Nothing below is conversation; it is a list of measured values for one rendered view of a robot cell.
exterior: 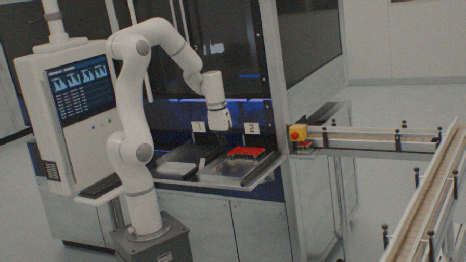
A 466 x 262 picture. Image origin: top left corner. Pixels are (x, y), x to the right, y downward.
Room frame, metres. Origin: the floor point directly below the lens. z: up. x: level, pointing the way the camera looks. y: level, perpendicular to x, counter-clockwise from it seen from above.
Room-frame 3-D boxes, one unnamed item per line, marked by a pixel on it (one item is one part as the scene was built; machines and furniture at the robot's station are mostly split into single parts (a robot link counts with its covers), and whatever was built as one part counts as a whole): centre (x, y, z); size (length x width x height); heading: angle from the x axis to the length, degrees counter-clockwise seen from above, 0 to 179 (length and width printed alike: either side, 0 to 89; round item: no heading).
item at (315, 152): (2.52, -0.36, 0.87); 0.14 x 0.13 x 0.02; 147
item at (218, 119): (2.24, 0.05, 1.21); 0.10 x 0.08 x 0.11; 58
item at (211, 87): (2.24, 0.06, 1.35); 0.09 x 0.08 x 0.13; 39
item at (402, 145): (2.45, -0.64, 0.92); 0.69 x 0.16 x 0.16; 57
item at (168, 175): (2.56, 0.13, 0.87); 0.70 x 0.48 x 0.02; 57
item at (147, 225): (1.95, 0.41, 0.95); 0.19 x 0.19 x 0.18
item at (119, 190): (2.71, 0.70, 0.79); 0.45 x 0.28 x 0.03; 142
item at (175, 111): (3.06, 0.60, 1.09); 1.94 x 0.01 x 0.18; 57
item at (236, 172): (2.43, 0.01, 0.90); 0.34 x 0.26 x 0.04; 147
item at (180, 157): (2.71, 0.23, 0.90); 0.34 x 0.26 x 0.04; 147
